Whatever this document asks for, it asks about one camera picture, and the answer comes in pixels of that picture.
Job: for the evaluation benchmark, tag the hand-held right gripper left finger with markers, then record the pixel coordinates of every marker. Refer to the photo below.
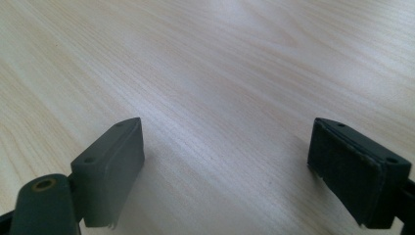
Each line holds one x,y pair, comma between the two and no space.
107,169

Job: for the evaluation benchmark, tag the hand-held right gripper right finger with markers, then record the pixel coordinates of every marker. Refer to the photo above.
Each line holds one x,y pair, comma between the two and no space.
352,169

